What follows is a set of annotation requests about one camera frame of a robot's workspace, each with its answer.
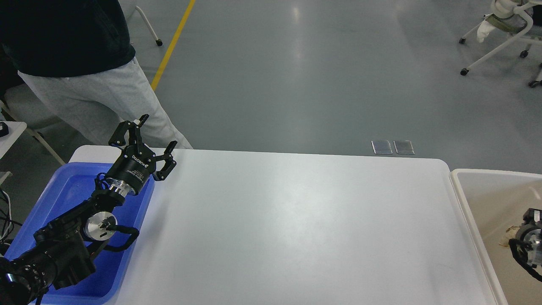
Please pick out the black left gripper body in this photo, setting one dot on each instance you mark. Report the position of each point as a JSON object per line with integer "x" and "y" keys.
{"x": 131, "y": 171}

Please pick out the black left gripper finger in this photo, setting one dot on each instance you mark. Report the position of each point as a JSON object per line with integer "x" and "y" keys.
{"x": 128, "y": 133}
{"x": 169, "y": 162}

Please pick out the beige paper ball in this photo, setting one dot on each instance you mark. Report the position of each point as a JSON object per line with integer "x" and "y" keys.
{"x": 510, "y": 233}

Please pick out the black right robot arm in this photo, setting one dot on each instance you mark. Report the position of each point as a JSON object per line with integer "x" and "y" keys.
{"x": 526, "y": 246}

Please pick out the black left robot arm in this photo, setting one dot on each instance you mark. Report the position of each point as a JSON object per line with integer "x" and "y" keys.
{"x": 67, "y": 246}

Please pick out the person in dark hoodie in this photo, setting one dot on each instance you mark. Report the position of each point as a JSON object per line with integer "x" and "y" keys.
{"x": 76, "y": 57}

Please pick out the white side table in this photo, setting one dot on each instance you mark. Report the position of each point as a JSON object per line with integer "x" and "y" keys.
{"x": 24, "y": 149}

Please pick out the white chair leg with caster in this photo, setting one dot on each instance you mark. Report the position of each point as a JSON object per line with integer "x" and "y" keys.
{"x": 152, "y": 32}

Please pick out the left metal floor plate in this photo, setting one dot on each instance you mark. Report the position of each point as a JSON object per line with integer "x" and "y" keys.
{"x": 381, "y": 147}

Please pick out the metal floor plate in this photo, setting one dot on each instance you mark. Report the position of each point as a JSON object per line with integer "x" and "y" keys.
{"x": 404, "y": 147}
{"x": 381, "y": 147}

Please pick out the right metal floor plate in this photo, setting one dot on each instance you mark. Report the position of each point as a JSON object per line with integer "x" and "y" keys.
{"x": 404, "y": 147}

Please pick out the white plastic bin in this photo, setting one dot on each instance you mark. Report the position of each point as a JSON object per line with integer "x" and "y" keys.
{"x": 491, "y": 202}

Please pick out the white office chair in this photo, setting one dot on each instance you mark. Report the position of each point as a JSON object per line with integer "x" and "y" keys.
{"x": 520, "y": 20}

